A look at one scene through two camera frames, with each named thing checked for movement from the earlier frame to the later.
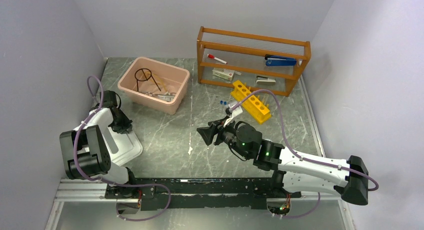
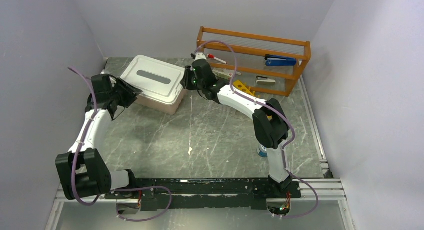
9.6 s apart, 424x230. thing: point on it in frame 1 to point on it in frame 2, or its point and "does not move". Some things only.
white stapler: (263, 80) does not move
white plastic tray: (129, 147) to (159, 80)
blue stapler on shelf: (278, 61) does not move
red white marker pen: (212, 56) does not move
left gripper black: (123, 129) to (130, 92)
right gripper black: (208, 133) to (185, 82)
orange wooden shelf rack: (268, 65) does not move
